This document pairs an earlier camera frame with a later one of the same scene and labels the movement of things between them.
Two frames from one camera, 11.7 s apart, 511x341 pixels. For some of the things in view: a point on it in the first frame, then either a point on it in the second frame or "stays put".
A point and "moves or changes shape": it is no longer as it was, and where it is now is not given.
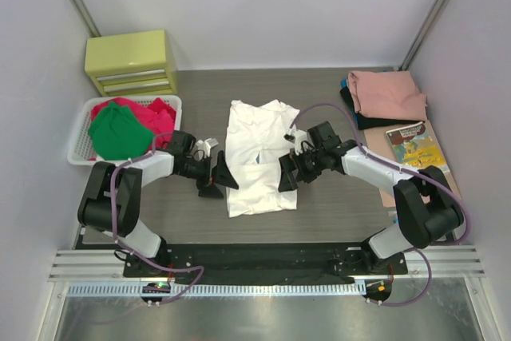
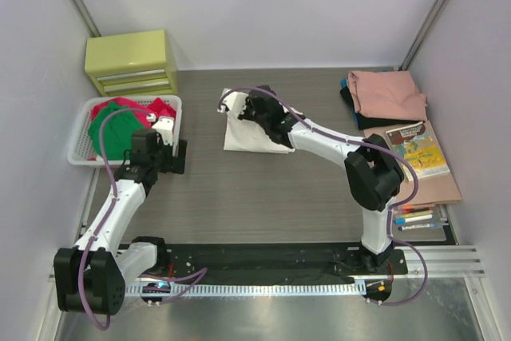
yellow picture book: (414, 145) stays put
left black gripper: (207, 176) to (177, 157)
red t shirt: (157, 116) stays put
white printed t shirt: (255, 141) moves or changes shape
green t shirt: (118, 134) stays put
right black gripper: (297, 167) to (247, 105)
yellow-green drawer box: (132, 64) stays put
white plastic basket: (81, 148) stays put
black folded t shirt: (366, 121) stays put
